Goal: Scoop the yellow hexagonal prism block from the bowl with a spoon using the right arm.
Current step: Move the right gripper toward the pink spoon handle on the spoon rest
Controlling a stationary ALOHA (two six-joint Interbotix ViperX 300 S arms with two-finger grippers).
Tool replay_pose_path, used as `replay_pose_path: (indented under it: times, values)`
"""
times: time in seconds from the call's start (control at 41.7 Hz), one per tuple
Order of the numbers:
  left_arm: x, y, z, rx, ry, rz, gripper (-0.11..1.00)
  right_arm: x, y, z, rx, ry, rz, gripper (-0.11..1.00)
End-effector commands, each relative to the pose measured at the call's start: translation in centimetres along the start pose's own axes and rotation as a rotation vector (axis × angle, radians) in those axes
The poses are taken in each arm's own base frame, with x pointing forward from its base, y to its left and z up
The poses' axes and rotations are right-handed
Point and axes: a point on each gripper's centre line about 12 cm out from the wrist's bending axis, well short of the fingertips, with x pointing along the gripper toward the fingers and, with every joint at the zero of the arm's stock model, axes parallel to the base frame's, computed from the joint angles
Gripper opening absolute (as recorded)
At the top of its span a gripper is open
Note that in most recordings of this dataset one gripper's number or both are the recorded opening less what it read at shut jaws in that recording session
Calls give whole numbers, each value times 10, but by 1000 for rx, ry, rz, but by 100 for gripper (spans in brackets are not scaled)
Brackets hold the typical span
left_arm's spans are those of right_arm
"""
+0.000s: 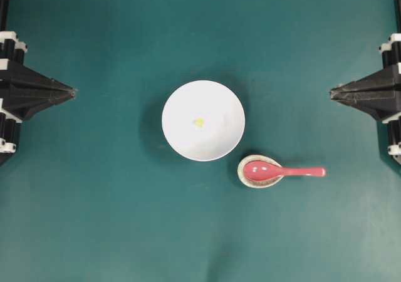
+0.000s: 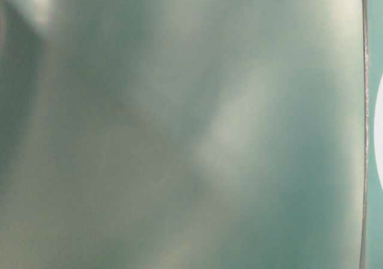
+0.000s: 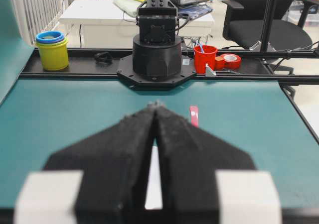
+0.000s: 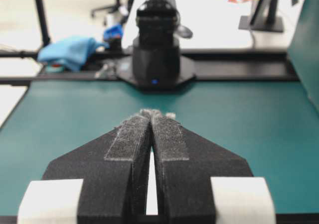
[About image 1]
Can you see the yellow hexagonal prism block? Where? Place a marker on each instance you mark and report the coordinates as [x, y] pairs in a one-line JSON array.
[[199, 122]]

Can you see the red ceramic spoon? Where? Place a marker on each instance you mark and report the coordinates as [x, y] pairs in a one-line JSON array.
[[260, 171]]

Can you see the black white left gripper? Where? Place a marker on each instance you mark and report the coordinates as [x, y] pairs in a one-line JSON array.
[[16, 110]]

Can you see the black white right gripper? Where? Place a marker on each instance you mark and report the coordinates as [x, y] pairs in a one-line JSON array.
[[385, 109]]

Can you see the black left frame rail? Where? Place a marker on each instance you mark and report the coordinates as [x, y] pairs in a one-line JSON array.
[[4, 6]]

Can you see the small speckled spoon rest dish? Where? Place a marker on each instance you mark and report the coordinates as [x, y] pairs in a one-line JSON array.
[[250, 183]]

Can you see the white round bowl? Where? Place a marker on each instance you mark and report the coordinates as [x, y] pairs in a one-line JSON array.
[[223, 114]]

